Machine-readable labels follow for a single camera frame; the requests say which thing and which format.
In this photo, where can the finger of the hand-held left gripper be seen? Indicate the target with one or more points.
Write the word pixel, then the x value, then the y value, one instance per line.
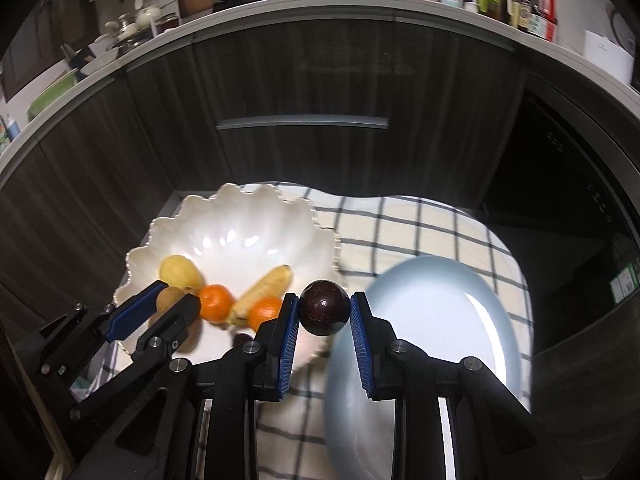
pixel 132 317
pixel 170 330

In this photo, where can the green label sticker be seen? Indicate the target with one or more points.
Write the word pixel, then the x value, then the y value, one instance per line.
pixel 623 285

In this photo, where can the dark sauce bottle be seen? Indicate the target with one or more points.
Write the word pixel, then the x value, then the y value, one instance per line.
pixel 523 10

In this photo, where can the white teapot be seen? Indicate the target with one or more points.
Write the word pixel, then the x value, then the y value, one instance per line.
pixel 147 17

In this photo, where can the black dishwasher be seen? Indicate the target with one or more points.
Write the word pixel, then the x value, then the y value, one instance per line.
pixel 565 210

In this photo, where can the checkered cloth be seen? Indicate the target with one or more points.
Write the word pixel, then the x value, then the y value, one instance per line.
pixel 425 230

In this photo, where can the light blue plate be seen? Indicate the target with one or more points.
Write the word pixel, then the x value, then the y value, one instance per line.
pixel 450 310

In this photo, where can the green dish tray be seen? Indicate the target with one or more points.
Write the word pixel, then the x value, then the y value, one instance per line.
pixel 52 92

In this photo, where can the dark red cherry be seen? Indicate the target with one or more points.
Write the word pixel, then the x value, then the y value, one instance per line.
pixel 243 339
pixel 324 308

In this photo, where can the yellow lemon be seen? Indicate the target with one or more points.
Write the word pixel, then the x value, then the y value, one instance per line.
pixel 180 272

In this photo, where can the orange tangerine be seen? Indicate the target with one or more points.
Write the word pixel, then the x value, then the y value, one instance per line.
pixel 216 304
pixel 265 312

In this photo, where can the red label bottle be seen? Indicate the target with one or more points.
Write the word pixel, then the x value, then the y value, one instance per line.
pixel 546 15

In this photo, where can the small brown longan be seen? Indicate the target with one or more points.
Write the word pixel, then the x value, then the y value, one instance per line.
pixel 170 300

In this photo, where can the white scalloped bowl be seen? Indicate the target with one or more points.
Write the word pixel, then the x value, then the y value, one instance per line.
pixel 240 230

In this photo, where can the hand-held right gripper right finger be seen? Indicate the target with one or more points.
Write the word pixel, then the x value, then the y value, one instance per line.
pixel 361 350

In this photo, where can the yellow banana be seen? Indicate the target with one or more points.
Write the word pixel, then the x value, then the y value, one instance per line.
pixel 262 287

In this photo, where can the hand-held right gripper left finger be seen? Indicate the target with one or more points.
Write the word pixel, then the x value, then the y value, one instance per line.
pixel 287 350

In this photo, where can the green plastic container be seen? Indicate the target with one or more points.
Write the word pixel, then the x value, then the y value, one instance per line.
pixel 492 7

